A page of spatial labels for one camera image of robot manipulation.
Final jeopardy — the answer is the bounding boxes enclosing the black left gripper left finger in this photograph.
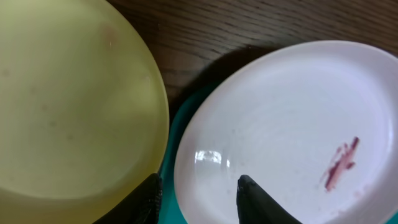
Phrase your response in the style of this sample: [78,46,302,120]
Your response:
[93,173,162,224]

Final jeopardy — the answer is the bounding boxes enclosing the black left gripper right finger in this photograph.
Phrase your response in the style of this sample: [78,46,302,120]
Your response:
[236,175,301,224]

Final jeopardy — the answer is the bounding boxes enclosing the white plate with red stain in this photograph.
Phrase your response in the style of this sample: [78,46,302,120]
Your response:
[174,40,397,223]

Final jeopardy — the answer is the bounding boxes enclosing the yellow plate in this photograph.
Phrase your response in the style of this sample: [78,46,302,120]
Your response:
[1,0,169,223]

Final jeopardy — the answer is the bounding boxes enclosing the teal plastic tray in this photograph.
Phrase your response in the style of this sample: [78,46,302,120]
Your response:
[158,82,220,224]

